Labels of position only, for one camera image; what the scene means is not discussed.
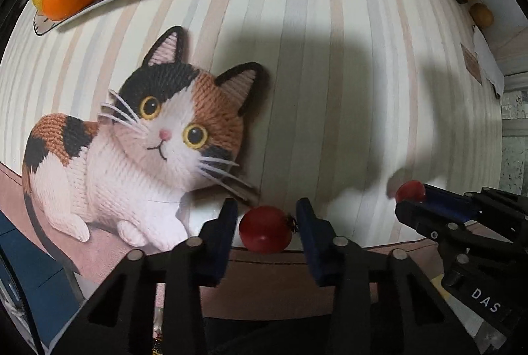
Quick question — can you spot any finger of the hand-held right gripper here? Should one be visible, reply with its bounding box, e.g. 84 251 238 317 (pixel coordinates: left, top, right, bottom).
424 183 528 224
395 201 528 245

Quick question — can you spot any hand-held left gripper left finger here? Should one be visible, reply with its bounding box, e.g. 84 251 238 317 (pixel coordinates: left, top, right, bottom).
51 197 239 355

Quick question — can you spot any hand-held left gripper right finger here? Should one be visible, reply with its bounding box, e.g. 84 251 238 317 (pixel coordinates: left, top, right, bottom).
296 197 475 355

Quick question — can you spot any red cherry tomato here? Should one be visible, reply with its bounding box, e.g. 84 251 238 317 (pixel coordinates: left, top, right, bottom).
238 205 298 254
395 180 427 204

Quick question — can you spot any brown mat label tag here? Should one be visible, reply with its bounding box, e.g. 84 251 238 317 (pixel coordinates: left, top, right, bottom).
461 44 483 85

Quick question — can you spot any white folded paper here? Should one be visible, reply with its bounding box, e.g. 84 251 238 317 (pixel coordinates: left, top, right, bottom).
472 27 506 96

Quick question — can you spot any striped cat print table mat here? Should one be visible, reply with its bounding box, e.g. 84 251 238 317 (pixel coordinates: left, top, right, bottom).
0 0 506 323

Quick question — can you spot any brown kiwi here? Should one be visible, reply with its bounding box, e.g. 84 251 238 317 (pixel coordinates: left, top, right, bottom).
470 3 494 28

